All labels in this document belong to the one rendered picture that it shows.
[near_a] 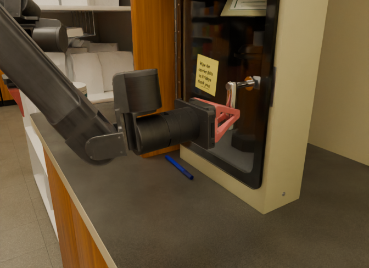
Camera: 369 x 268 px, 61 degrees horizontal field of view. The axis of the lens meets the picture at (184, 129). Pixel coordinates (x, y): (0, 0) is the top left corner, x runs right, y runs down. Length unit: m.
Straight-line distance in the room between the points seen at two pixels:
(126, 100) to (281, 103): 0.28
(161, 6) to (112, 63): 0.98
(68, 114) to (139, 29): 0.41
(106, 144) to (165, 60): 0.44
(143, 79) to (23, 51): 0.16
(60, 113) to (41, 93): 0.04
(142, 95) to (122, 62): 1.35
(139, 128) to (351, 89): 0.68
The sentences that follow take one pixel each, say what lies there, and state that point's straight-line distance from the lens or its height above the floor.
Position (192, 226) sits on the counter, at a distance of 0.62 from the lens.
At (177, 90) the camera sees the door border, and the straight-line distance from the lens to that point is 0.81.
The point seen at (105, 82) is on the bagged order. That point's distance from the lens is 1.79.
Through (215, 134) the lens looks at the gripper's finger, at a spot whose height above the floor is 1.13.
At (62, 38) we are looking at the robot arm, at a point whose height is 1.27.
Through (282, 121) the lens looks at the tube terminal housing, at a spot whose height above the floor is 1.13.
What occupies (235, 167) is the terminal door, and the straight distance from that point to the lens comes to 0.67.
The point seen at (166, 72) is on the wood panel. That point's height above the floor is 1.17.
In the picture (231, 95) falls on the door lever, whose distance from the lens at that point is 0.56.
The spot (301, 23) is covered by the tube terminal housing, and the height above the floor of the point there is 1.30.
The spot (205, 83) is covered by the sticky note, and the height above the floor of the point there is 1.18.
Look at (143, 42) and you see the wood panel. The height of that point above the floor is 1.25.
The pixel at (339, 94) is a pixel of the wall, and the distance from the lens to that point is 1.01.
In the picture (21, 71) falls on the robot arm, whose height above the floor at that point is 1.25.
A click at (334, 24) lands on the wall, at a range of 1.01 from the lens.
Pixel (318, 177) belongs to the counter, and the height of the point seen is 0.94.
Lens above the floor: 1.32
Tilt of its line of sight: 20 degrees down
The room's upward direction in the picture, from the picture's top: straight up
